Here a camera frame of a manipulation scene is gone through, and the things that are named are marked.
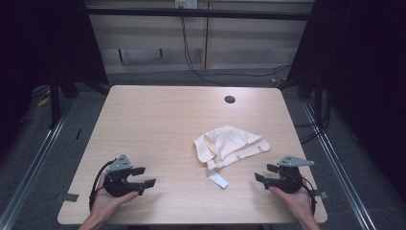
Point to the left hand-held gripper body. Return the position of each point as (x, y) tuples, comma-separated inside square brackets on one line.
[(116, 185)]

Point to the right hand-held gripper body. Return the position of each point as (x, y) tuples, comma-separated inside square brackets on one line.
[(288, 180)]

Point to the cream white towel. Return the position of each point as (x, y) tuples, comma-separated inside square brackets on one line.
[(228, 143)]

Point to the person's left hand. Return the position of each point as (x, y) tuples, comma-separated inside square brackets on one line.
[(107, 202)]

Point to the person's right hand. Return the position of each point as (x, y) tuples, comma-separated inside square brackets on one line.
[(295, 202)]

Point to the grey tape piece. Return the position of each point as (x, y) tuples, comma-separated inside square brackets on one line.
[(71, 197), (321, 194)]

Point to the small black floor strip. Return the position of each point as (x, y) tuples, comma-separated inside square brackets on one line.
[(78, 134)]

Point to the round black table grommet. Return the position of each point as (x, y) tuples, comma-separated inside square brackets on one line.
[(230, 99)]

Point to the black stand leg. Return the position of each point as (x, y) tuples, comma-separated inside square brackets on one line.
[(55, 102)]

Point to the yellow floor object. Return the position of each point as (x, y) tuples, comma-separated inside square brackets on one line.
[(43, 102)]

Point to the black curtain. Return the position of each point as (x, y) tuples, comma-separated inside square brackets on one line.
[(38, 41), (367, 80)]

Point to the black horizontal metal bar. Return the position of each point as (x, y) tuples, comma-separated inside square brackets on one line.
[(191, 13)]

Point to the metal floor rail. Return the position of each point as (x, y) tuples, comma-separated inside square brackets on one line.
[(35, 159), (338, 169)]

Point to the white wall socket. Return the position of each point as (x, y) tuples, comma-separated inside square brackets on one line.
[(186, 3)]

